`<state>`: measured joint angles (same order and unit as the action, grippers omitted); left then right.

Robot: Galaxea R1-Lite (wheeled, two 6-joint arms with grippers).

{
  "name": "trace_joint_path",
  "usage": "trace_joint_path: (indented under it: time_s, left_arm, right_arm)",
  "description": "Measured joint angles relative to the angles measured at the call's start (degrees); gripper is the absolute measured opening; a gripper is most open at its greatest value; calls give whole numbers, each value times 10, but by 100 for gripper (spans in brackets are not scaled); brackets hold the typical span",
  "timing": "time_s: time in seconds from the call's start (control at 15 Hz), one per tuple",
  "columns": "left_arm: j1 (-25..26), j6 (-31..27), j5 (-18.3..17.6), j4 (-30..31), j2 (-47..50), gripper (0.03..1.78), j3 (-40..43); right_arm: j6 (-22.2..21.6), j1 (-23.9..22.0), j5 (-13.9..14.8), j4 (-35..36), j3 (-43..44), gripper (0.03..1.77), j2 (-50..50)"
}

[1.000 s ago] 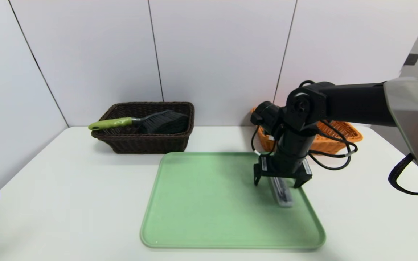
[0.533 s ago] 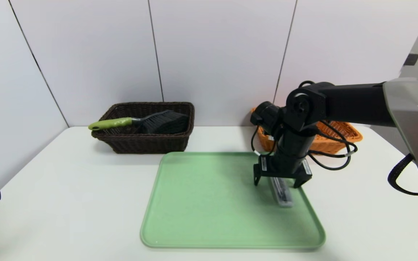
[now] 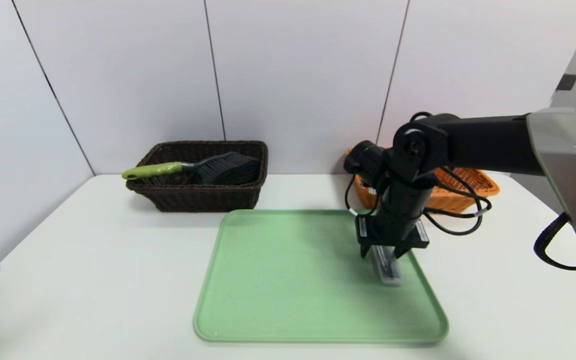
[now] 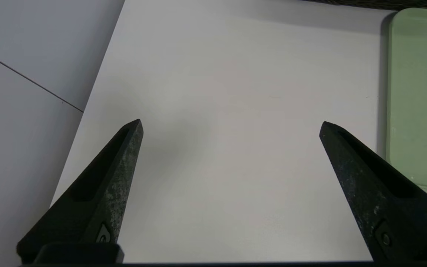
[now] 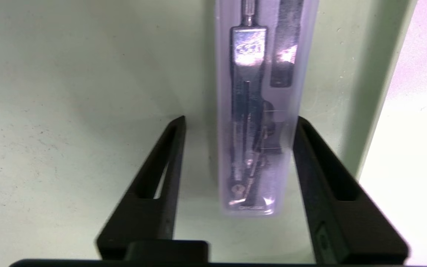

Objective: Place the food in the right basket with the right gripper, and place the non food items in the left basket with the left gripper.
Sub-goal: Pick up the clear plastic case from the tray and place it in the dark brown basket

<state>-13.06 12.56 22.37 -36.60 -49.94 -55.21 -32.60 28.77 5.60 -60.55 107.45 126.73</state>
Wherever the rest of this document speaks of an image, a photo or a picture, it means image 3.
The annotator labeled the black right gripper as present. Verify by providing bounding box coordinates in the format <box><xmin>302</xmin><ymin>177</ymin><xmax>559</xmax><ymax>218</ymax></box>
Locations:
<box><xmin>354</xmin><ymin>182</ymin><xmax>430</xmax><ymax>259</ymax></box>

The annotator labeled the grey white printed eraser bar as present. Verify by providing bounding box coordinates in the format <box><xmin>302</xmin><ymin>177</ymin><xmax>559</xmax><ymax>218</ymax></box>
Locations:
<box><xmin>372</xmin><ymin>245</ymin><xmax>403</xmax><ymax>287</ymax></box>

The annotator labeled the grey brush with green handle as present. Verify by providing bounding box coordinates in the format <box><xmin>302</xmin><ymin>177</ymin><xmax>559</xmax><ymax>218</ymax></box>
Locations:
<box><xmin>121</xmin><ymin>151</ymin><xmax>262</xmax><ymax>186</ymax></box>

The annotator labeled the orange wicker basket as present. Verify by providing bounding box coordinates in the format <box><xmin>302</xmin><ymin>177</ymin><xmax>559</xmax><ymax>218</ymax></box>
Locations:
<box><xmin>345</xmin><ymin>148</ymin><xmax>500</xmax><ymax>214</ymax></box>

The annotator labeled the dark brown wicker basket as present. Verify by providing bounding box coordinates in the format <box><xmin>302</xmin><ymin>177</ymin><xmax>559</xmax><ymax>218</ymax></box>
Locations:
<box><xmin>125</xmin><ymin>140</ymin><xmax>269</xmax><ymax>213</ymax></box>

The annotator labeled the light green plastic tray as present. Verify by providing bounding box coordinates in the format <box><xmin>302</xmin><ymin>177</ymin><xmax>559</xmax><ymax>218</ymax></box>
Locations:
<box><xmin>192</xmin><ymin>209</ymin><xmax>450</xmax><ymax>345</ymax></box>

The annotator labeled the right wrist camera unit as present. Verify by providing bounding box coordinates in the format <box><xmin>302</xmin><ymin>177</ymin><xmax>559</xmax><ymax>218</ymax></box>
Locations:
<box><xmin>344</xmin><ymin>140</ymin><xmax>388</xmax><ymax>190</ymax></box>

